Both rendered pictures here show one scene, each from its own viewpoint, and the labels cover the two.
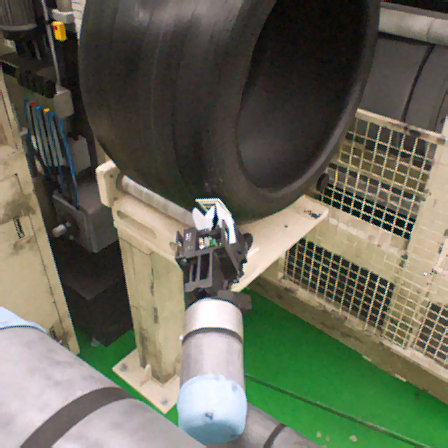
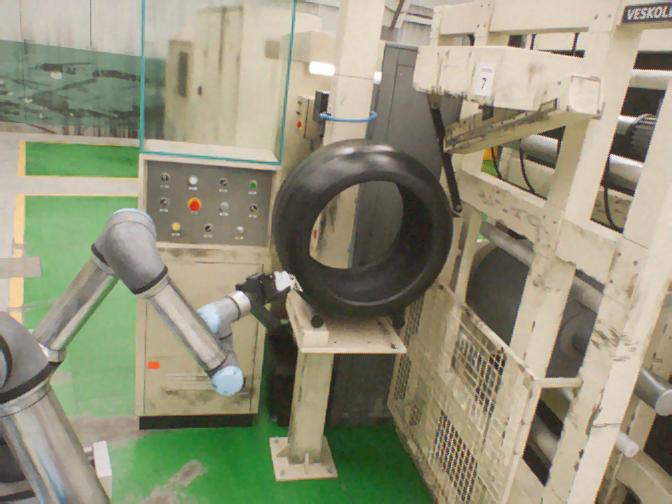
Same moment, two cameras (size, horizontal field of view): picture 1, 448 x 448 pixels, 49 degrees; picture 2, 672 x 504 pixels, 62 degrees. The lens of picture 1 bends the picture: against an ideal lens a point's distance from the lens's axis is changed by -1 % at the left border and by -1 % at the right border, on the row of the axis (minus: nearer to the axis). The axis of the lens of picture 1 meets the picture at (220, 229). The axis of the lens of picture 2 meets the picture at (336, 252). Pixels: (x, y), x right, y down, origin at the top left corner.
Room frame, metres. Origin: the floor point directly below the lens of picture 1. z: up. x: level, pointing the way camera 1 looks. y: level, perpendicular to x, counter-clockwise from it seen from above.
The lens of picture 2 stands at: (-0.60, -0.98, 1.69)
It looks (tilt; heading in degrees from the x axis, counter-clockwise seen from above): 19 degrees down; 34
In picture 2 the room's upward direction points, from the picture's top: 8 degrees clockwise
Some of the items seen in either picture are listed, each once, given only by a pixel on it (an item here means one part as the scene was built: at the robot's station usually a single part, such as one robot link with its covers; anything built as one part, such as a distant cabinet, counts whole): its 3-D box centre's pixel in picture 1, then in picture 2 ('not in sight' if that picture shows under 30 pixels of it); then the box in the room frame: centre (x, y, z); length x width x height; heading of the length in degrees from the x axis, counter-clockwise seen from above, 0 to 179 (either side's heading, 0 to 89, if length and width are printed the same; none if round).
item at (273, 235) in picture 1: (222, 216); (342, 325); (0.94, 0.00, 0.80); 0.37 x 0.36 x 0.02; 139
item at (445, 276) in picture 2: not in sight; (429, 245); (1.37, -0.09, 1.05); 0.20 x 0.15 x 0.30; 49
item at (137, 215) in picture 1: (180, 232); (306, 315); (0.84, 0.09, 0.83); 0.36 x 0.09 x 0.06; 49
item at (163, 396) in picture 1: (164, 363); (302, 454); (1.09, 0.20, 0.02); 0.27 x 0.27 x 0.04; 49
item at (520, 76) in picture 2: not in sight; (485, 77); (1.09, -0.29, 1.71); 0.61 x 0.25 x 0.15; 49
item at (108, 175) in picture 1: (167, 154); not in sight; (1.06, 0.13, 0.90); 0.40 x 0.03 x 0.10; 139
